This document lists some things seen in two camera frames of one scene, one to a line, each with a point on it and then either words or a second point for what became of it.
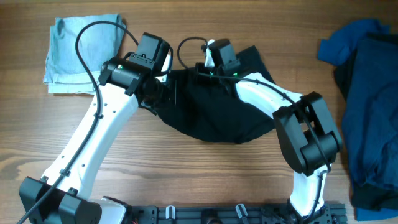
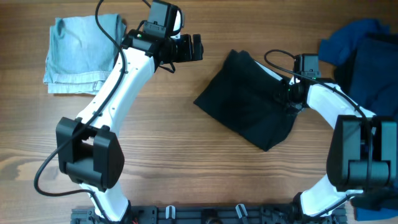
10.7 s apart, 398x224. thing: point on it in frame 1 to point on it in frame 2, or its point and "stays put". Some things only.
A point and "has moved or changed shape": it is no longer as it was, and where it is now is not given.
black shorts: x=214 y=111 has moved or changed shape
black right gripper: x=199 y=68 to x=278 y=96
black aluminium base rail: x=332 y=213 stays put
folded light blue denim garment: x=64 y=73 stays put
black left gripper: x=161 y=104 to x=186 y=55
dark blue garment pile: x=365 y=57 stays put
